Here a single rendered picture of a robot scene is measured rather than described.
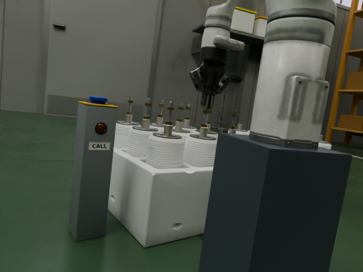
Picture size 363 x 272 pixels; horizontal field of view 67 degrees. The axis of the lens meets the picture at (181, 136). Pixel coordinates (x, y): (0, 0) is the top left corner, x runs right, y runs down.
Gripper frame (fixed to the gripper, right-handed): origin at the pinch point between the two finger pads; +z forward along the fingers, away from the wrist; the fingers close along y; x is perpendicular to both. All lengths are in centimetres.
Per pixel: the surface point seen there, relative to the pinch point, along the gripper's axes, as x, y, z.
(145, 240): 9.6, 18.5, 33.3
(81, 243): 3.8, 31.2, 35.2
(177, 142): 5.9, 11.2, 10.7
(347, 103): -219, -449, -34
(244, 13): -202, -174, -112
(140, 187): 5.1, 19.1, 22.0
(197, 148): 3.4, 3.4, 12.6
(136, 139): -7.2, 16.8, 12.6
